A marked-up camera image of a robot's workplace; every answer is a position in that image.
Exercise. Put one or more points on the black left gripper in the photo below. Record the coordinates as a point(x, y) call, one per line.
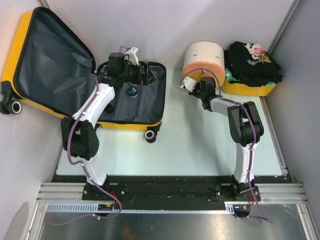
point(138, 80)

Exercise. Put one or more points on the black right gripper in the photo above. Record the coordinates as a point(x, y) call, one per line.
point(194, 92)

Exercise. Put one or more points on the dark blue round tin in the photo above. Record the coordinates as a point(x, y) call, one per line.
point(132, 91)

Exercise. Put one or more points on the white pastel mini drawer cabinet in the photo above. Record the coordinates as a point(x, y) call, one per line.
point(205, 55)

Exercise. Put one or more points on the yellow plastic basket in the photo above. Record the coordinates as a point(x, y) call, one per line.
point(244, 90)

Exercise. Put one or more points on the yellow Pikachu suitcase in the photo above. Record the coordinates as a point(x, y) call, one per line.
point(51, 69)

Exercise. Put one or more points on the small dark brown jar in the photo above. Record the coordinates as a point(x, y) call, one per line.
point(109, 108)

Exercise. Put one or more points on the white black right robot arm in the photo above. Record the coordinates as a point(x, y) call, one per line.
point(245, 127)

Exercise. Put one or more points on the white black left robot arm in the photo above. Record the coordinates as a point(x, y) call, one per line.
point(79, 136)

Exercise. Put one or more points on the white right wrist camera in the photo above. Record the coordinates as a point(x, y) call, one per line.
point(188, 84)

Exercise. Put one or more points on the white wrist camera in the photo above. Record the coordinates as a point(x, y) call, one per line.
point(133, 55)
point(188, 84)

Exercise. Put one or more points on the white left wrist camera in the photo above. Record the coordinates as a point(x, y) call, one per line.
point(133, 55)

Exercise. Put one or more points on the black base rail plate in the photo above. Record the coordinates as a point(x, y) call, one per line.
point(219, 188)

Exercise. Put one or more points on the white slotted cable duct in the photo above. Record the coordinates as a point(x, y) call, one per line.
point(100, 208)

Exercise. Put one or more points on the right aluminium corner post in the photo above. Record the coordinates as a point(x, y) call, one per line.
point(290, 15)

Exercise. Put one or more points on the aluminium corner post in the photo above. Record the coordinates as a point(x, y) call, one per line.
point(43, 3)
point(290, 15)

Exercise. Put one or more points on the left aluminium corner post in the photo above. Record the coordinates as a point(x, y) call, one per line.
point(43, 3)

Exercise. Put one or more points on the aluminium frame rail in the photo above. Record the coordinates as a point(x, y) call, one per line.
point(270, 193)

